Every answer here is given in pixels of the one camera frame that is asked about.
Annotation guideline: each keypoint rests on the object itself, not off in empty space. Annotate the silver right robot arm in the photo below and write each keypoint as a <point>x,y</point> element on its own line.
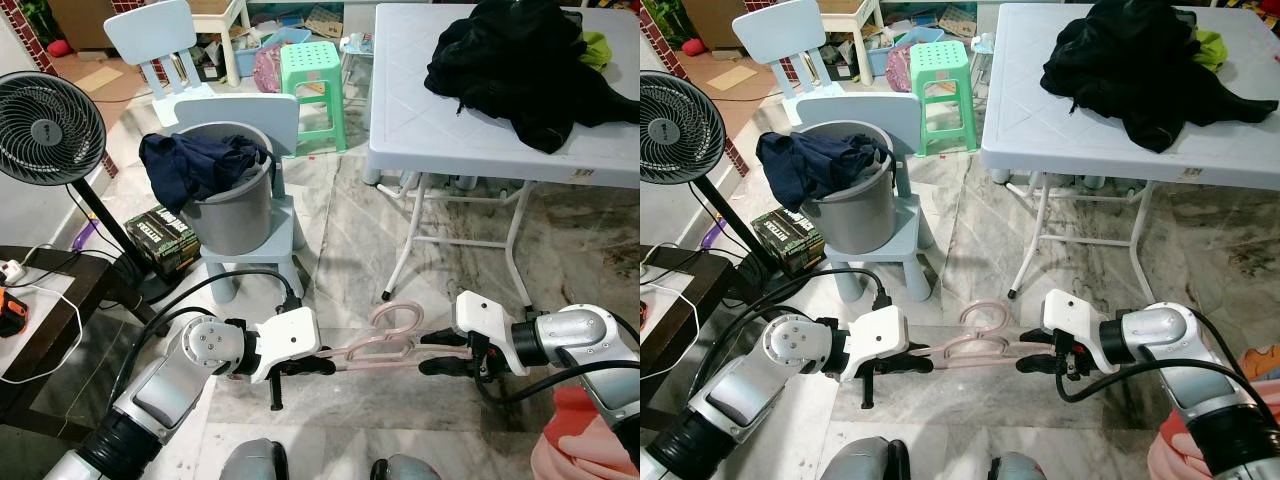
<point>575,335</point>
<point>1150,330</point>

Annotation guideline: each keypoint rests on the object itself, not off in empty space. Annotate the black standing fan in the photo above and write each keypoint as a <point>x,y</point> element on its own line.
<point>45,130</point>
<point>672,130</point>

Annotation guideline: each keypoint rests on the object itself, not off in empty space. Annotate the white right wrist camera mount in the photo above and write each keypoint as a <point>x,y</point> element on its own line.
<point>490,315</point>
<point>1075,312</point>

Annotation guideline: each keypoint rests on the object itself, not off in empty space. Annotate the grey plastic bucket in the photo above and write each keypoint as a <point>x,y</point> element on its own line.
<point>860,225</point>
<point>235,225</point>

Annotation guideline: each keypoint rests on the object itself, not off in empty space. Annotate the dark wooden side table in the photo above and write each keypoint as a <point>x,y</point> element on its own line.
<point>90,290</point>
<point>715,285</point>

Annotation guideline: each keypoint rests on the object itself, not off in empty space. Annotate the grey left robot leg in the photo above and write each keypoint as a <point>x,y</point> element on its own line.
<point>250,462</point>
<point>862,462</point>

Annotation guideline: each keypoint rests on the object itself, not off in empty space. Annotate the orange black tool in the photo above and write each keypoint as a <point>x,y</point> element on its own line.
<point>12,315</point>

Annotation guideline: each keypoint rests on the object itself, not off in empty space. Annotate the black clothes pile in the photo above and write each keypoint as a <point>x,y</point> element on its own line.
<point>520,70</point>
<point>1130,70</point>

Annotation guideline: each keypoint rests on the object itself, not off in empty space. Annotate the brown cardboard sheet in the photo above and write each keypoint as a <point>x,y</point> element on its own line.
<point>100,79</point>
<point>731,79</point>

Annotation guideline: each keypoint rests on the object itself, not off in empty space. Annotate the grey right robot leg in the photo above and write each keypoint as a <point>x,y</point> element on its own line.
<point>405,470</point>
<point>1018,470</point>

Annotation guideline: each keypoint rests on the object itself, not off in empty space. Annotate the pink patterned bag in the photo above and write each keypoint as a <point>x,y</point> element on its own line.
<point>897,70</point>
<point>268,70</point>

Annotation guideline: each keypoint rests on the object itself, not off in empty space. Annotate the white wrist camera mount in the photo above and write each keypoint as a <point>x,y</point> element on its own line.
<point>875,340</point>
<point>490,315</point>
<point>1075,312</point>
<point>285,340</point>

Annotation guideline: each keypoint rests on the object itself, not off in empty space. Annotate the pink cartoon print garment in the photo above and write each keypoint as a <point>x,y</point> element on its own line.
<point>1175,465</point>
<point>570,460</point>

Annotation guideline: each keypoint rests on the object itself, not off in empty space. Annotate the red soft toy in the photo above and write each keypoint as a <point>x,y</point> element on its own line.
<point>691,46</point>
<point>58,47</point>

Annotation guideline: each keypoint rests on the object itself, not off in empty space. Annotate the grey robot leg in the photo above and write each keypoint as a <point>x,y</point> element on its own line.
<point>250,462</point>
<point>1018,470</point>
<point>862,462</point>
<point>405,470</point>

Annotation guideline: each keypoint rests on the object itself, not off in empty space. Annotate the wooden puzzle board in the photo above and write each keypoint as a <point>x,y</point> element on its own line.
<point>325,20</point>
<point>957,20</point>

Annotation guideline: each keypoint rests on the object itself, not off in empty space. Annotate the light blue folding table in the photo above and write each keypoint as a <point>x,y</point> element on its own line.
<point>1060,110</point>
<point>450,110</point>

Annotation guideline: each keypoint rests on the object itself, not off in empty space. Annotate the cream small table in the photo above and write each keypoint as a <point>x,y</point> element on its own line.
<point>220,10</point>
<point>850,10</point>

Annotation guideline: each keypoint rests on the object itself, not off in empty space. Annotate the navy blue garment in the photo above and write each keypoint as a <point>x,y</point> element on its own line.
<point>190,165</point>
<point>810,165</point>

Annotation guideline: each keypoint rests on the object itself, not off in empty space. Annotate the white power plug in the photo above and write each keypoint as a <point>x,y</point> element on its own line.
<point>12,270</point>

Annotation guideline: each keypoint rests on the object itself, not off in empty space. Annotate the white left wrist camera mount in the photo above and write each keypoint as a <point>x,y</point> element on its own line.
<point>875,340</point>
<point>285,340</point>

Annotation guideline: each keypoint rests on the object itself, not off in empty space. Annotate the blue plastic bin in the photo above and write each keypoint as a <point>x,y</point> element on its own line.
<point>925,36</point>
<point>290,36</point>

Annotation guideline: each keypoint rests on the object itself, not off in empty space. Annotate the red garment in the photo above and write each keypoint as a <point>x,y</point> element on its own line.
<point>1185,428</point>
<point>575,410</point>

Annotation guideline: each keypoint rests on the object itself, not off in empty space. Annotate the green leafy plant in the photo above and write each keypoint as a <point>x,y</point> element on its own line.
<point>40,20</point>
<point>665,20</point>

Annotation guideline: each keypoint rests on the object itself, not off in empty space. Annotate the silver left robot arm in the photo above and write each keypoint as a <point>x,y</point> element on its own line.
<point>200,350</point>
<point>795,350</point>

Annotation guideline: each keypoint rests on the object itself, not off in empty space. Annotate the white paper sheet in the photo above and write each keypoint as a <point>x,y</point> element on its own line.
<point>40,340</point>

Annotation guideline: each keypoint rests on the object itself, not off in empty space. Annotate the pale pink plastic hanger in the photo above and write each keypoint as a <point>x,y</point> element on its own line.
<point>965,350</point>
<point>365,351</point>

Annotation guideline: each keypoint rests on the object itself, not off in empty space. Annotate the green plastic stool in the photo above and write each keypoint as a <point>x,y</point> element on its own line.
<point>940,60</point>
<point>312,60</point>

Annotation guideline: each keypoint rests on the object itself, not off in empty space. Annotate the lime green garment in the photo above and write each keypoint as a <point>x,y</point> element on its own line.
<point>1212,50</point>
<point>597,50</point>

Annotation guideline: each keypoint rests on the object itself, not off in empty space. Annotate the purple plastic toy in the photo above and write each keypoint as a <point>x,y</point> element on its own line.
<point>88,235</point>
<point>714,236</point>

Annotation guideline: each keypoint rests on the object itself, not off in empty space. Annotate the black green bitters box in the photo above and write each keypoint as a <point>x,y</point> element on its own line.
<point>790,242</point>
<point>165,240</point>

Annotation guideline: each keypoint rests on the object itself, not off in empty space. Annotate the light blue child chair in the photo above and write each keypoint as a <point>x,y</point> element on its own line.
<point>865,106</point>
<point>780,28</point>
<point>150,30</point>
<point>240,108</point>

